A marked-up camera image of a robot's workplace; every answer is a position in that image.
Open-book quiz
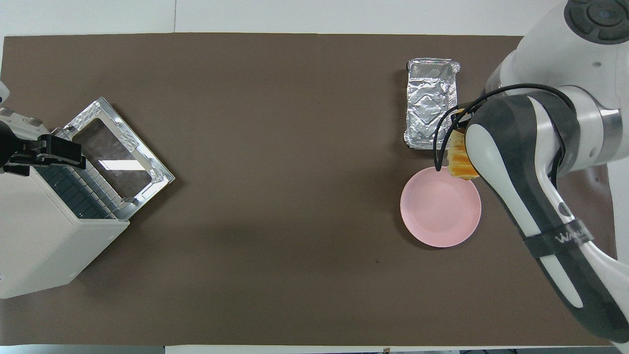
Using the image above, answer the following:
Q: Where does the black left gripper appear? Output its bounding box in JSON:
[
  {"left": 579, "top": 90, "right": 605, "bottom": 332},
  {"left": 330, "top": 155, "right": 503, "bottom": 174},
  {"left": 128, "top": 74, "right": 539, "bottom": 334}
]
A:
[{"left": 0, "top": 120, "right": 87, "bottom": 177}]

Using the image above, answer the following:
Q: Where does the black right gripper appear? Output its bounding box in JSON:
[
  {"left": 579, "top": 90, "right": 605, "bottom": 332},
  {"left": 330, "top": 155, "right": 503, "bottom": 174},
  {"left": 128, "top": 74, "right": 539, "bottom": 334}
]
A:
[{"left": 452, "top": 101, "right": 485, "bottom": 132}]

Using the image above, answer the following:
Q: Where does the aluminium foil tray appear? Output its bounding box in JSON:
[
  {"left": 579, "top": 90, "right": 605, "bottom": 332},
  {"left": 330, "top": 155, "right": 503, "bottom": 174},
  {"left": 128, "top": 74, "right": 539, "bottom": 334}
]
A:
[{"left": 404, "top": 58, "right": 461, "bottom": 150}]

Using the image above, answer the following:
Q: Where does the golden sliced bread loaf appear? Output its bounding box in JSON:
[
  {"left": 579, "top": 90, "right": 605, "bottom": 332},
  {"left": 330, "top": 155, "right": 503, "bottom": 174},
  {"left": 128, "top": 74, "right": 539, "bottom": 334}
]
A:
[{"left": 446, "top": 129, "right": 480, "bottom": 180}]

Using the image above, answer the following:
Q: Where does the glass oven door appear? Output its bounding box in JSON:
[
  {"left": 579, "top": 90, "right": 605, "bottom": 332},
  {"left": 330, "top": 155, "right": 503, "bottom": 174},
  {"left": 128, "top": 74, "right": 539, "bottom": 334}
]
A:
[{"left": 52, "top": 97, "right": 175, "bottom": 219}]

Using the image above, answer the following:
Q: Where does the cream toaster oven body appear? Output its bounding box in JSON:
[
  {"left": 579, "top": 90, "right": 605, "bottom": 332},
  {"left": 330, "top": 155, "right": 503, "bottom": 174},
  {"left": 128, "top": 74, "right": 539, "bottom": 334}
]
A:
[{"left": 0, "top": 125, "right": 131, "bottom": 299}]

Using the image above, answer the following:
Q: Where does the pink round plate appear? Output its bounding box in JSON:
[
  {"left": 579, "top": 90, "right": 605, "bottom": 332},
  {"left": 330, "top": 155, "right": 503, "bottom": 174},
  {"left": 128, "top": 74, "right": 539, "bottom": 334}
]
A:
[{"left": 400, "top": 166, "right": 482, "bottom": 248}]

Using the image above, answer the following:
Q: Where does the brown paper table mat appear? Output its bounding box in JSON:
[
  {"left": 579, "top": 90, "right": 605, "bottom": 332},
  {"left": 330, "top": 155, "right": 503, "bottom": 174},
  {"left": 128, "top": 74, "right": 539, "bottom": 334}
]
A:
[{"left": 0, "top": 32, "right": 615, "bottom": 346}]

